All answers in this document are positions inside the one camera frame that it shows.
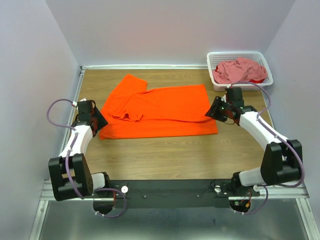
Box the red t shirt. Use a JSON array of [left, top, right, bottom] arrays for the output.
[[249, 79, 265, 84]]

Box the white plastic basket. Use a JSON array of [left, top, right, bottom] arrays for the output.
[[206, 51, 274, 92]]

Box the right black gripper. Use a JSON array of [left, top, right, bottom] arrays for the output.
[[205, 96, 232, 123]]

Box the aluminium front rail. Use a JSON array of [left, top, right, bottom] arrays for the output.
[[40, 180, 310, 201]]

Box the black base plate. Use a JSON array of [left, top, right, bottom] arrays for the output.
[[92, 179, 260, 217]]

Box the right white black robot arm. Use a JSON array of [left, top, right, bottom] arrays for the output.
[[205, 86, 305, 196]]

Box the orange t shirt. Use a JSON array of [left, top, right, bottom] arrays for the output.
[[99, 74, 218, 140]]

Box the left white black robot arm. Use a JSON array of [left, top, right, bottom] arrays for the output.
[[46, 98, 111, 201]]

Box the pink t shirt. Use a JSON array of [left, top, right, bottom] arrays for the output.
[[213, 57, 268, 84]]

